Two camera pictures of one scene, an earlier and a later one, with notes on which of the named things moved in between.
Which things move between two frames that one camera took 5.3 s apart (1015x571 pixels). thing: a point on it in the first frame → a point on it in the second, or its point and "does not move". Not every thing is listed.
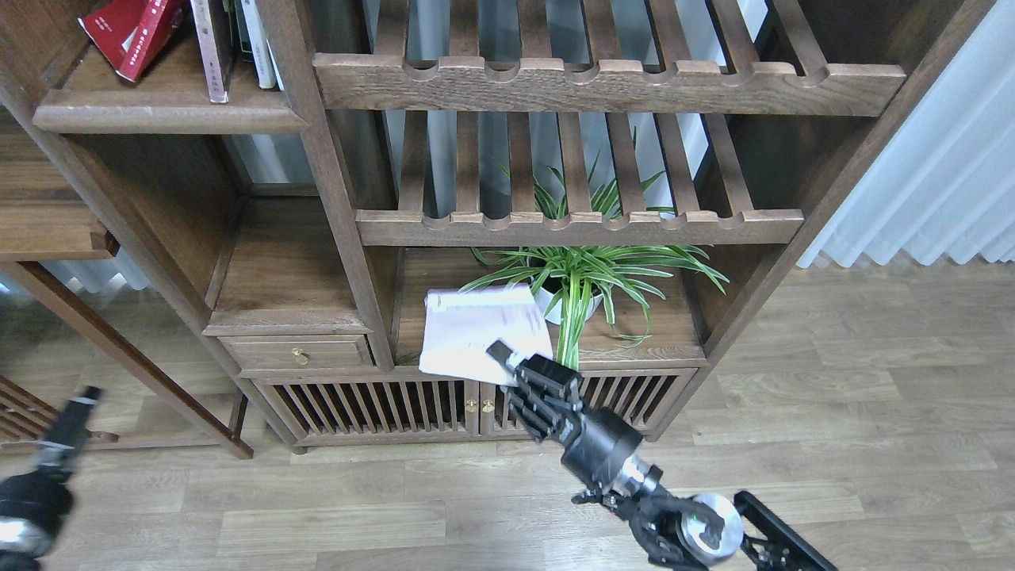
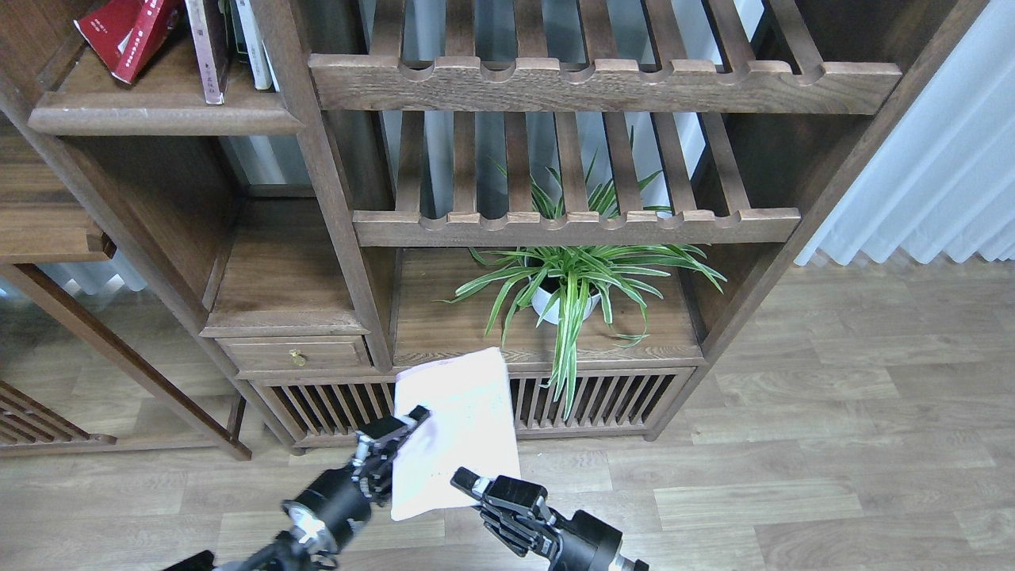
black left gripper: [41, 496] → [341, 496]
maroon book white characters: [212, 24] does not move
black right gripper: [544, 400] → [518, 513]
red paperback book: [130, 33] does not move
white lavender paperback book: [461, 324] → [471, 425]
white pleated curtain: [946, 182] does not move
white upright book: [266, 67] does not move
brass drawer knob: [300, 357] does not move
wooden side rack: [25, 417] does not move
